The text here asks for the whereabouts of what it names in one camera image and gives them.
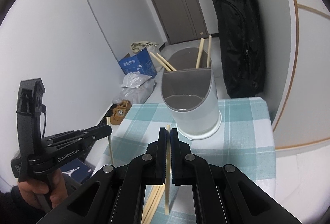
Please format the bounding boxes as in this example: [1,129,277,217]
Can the left hand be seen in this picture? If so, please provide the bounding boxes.
[18,169,68,209]

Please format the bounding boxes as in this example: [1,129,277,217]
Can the navy jordan shoe box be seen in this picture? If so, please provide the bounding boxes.
[60,159,93,184]

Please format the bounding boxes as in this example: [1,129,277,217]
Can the brown suede shoes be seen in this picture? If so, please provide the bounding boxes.
[110,100,131,126]

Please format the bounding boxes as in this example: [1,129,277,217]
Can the grey plastic parcel bag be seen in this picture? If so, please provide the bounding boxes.
[112,72,156,104]

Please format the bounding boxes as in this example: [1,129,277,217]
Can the white utensil holder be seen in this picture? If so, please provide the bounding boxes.
[161,47,222,140]

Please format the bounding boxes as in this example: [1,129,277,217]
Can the blue cardboard box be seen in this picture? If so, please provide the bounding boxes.
[119,48,157,78]

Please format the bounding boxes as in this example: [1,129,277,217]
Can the beige tote bag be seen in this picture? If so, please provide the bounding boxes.
[130,41,160,54]

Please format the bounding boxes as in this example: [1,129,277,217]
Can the black backpack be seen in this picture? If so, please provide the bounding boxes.
[215,0,266,98]

